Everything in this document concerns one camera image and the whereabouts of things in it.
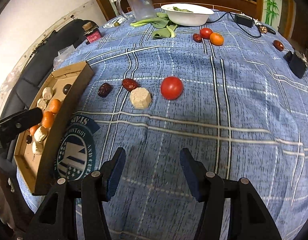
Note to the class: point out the small far tangerine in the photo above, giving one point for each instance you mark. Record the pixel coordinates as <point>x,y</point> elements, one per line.
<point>216,39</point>

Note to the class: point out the cardboard box tray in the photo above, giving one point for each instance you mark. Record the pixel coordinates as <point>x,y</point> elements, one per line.
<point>36,170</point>

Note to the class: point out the beige cylinder cake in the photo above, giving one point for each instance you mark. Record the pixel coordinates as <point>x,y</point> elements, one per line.
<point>42,104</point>

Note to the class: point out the round beige cake middle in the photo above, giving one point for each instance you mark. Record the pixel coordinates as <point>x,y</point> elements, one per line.
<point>140,98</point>

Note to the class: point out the green leafy vegetable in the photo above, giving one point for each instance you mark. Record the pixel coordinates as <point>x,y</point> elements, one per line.
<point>165,28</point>

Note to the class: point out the beige cake block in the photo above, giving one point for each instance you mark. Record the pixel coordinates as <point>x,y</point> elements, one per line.
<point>47,93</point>
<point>40,134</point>

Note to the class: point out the white bowl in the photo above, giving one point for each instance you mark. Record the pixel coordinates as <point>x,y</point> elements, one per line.
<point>185,14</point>

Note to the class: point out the dark purple date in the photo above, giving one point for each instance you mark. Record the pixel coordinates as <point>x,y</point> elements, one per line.
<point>104,90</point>

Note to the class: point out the small far red date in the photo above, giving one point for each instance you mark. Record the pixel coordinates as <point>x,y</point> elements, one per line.
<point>197,38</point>

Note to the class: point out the dark round date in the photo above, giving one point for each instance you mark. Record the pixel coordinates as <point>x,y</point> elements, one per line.
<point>28,139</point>

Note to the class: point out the far right red date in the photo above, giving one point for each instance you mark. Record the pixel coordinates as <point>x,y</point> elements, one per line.
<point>278,45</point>

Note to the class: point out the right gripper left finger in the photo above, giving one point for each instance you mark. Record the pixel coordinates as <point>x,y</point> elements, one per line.
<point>56,216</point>

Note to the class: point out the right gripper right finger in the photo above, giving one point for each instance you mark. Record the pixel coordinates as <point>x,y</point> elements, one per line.
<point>249,216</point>

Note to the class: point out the large red date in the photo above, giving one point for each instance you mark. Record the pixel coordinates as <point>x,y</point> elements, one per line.
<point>66,88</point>

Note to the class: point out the clear plastic pitcher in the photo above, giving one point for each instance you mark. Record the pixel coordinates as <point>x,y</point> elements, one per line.
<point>141,9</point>

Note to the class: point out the white puffed cake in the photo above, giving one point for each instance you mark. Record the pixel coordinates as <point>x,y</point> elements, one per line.
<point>37,148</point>

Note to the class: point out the black power brick far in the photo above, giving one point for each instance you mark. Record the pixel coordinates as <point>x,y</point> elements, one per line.
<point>243,20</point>

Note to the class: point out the beige cake block front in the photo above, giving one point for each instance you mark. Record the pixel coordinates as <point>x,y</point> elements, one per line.
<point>40,134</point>

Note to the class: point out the clear plastic bag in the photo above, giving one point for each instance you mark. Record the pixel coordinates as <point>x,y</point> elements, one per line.
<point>63,54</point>

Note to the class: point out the blue plaid tablecloth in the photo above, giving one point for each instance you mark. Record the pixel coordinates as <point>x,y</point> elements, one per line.
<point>242,113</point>

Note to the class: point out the black power adapter right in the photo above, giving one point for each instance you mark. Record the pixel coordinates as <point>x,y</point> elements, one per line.
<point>297,63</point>

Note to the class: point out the small far tomato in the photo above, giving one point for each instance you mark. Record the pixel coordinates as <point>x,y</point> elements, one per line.
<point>205,33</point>

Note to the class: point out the pink black small box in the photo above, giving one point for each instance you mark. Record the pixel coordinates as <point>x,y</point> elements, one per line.
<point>91,32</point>

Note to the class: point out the black sofa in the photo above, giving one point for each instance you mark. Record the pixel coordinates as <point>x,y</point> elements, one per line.
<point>41,65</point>

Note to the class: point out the red date middle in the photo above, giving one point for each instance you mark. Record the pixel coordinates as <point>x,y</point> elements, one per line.
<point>129,84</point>

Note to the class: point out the large red tomato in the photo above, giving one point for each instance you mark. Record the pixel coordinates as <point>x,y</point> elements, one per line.
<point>171,88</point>

